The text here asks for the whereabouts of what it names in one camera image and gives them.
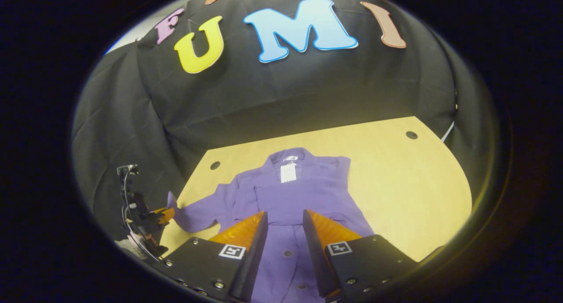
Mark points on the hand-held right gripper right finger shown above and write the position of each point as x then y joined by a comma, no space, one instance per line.
314,259

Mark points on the purple button shirt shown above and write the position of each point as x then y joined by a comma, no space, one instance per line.
308,193

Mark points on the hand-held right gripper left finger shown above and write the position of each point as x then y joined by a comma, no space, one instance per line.
253,268

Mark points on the black backdrop cloth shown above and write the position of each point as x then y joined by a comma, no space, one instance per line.
308,87

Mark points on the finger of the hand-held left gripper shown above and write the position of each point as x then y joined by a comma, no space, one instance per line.
166,215

